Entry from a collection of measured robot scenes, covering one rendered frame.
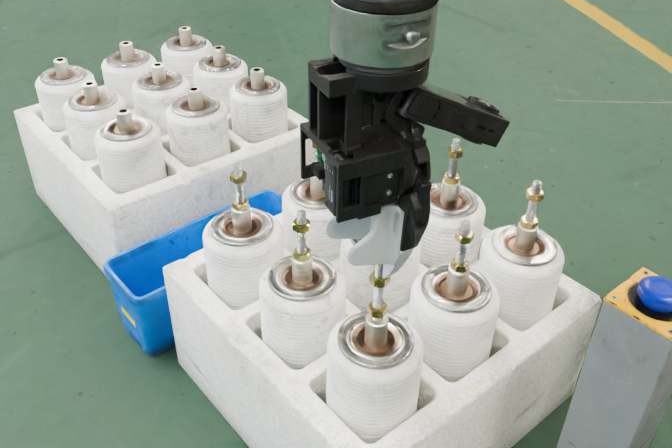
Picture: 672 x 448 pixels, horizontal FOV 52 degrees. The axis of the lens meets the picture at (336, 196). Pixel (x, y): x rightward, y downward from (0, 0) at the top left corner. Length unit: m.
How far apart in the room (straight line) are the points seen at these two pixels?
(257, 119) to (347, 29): 0.68
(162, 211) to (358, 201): 0.57
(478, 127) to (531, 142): 1.01
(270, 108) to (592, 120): 0.85
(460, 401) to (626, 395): 0.16
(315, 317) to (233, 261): 0.13
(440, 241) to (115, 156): 0.48
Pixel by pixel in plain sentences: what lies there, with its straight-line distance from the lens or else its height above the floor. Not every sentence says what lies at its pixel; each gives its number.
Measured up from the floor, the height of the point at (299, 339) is 0.20.
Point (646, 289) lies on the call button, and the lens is 0.69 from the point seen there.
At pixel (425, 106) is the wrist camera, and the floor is 0.52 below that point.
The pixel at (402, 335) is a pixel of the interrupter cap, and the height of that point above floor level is 0.25.
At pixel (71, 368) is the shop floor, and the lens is 1.06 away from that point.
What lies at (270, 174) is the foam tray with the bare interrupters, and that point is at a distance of 1.15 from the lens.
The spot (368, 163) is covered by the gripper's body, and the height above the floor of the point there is 0.48.
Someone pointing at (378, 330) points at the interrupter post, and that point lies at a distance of 0.66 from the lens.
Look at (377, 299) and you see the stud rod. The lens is 0.65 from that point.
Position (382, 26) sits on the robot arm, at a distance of 0.46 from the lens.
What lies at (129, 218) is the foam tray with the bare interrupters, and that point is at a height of 0.15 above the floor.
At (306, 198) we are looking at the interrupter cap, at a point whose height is 0.25.
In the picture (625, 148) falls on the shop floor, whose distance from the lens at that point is 1.62.
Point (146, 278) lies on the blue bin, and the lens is 1.07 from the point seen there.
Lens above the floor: 0.75
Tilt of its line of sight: 35 degrees down
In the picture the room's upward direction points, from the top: 1 degrees clockwise
